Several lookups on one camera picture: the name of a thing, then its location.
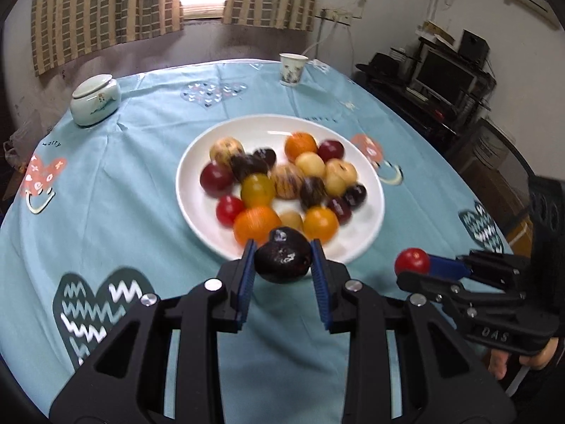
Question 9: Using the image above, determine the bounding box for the small tan longan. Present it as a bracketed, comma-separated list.
[279, 211, 304, 232]

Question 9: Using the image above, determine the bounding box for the computer monitor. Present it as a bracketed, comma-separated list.
[410, 45, 480, 107]

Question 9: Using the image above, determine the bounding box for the yellow-green tomato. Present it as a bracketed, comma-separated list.
[240, 173, 276, 208]

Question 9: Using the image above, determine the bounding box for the person right hand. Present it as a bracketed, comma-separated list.
[487, 337, 562, 381]

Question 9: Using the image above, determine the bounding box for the red plum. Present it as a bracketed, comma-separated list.
[317, 140, 345, 163]

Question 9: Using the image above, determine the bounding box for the large orange mandarin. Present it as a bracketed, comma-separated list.
[233, 206, 281, 246]

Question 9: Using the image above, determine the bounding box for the left checkered curtain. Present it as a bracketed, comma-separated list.
[31, 0, 183, 77]

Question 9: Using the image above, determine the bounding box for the striped pepino melon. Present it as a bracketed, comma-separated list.
[209, 137, 244, 166]
[269, 163, 304, 200]

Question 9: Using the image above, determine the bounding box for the small orange mandarin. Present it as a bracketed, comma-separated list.
[284, 132, 318, 163]

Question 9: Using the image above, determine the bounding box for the wall power strip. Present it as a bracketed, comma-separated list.
[317, 8, 353, 26]

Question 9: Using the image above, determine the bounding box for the dark plum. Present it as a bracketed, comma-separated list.
[342, 184, 367, 211]

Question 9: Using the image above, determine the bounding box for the blue patterned tablecloth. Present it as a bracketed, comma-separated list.
[1, 60, 507, 412]

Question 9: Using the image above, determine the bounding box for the orange-yellow tomato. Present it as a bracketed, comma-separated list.
[303, 206, 339, 244]

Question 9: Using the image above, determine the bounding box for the dark red-brown tomato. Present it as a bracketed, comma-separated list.
[199, 161, 234, 198]

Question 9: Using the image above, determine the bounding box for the black desk shelf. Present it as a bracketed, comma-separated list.
[355, 36, 496, 136]

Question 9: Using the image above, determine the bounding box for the tan apple-shaped fruit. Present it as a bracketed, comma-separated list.
[324, 159, 358, 197]

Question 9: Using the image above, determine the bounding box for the dark brown passion fruit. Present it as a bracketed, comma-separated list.
[299, 176, 327, 211]

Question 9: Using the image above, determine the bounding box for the white oval plate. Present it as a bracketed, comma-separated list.
[175, 115, 385, 263]

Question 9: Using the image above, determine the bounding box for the printed paper cup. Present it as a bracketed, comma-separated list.
[280, 53, 308, 86]

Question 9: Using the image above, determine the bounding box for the red cherry tomato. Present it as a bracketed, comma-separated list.
[215, 194, 246, 227]

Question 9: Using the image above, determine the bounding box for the pale yellow pear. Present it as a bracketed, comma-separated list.
[294, 151, 326, 178]

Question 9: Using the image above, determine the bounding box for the celadon lidded jar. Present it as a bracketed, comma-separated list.
[70, 74, 121, 127]

